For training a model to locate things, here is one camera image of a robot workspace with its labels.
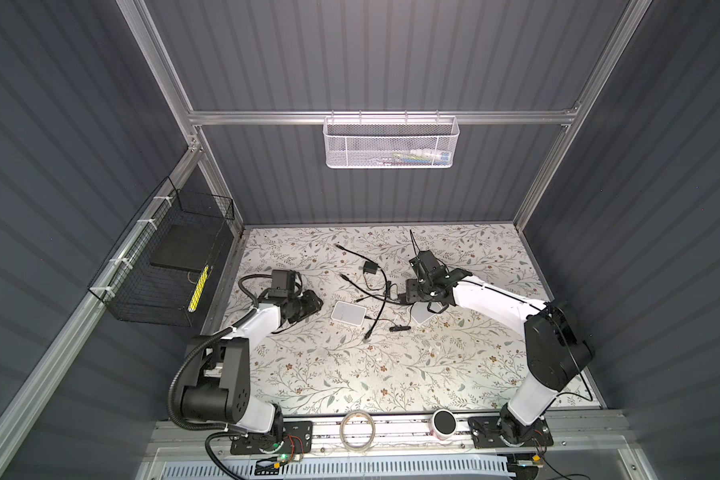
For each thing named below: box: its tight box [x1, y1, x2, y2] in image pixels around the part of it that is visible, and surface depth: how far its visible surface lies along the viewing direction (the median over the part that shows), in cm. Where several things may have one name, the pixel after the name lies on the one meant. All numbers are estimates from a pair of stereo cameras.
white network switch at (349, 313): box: [331, 300, 367, 327], surface depth 96 cm
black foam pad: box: [150, 220, 224, 271], surface depth 78 cm
